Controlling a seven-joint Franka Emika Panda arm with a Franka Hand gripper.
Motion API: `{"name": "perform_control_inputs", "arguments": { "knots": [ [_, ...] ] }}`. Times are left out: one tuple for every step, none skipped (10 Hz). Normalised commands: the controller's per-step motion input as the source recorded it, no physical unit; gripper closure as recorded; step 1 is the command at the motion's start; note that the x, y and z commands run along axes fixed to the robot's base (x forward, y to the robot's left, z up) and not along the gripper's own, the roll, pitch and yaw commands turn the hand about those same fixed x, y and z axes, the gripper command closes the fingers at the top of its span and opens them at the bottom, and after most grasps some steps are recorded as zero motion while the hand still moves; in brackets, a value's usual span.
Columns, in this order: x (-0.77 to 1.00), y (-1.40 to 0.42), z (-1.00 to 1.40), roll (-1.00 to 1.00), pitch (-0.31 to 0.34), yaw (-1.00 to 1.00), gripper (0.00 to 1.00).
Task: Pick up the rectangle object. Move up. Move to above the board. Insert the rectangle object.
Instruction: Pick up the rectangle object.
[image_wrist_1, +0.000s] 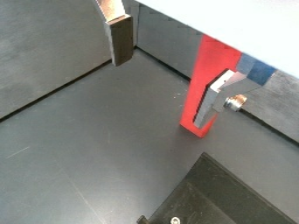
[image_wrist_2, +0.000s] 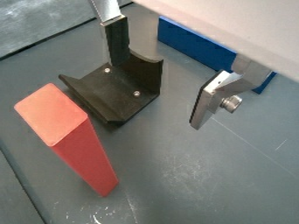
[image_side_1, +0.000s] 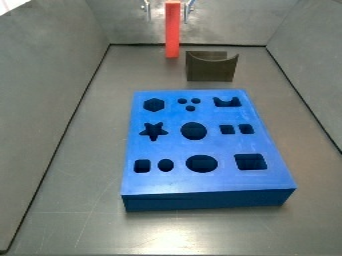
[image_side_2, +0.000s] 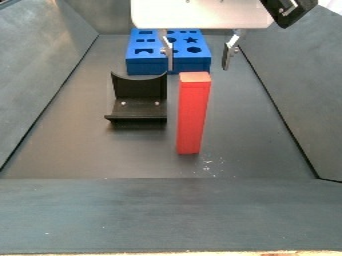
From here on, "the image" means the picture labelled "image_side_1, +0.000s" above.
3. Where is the black curved holder block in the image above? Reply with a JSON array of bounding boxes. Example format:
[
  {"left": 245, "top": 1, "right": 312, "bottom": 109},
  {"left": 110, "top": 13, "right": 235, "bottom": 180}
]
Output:
[{"left": 186, "top": 51, "right": 239, "bottom": 82}]

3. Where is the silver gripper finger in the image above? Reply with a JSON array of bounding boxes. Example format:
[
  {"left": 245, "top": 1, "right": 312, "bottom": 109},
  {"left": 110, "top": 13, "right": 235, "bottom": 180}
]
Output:
[
  {"left": 183, "top": 0, "right": 197, "bottom": 24},
  {"left": 141, "top": 0, "right": 151, "bottom": 21}
]

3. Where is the blue shape sorting board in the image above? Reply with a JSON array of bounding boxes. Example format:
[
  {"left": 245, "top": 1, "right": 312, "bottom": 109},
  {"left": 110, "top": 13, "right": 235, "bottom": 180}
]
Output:
[{"left": 121, "top": 89, "right": 297, "bottom": 211}]

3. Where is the red rectangular block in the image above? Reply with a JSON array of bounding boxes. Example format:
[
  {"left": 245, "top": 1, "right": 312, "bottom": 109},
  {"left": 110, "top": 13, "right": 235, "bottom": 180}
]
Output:
[{"left": 165, "top": 0, "right": 181, "bottom": 58}]

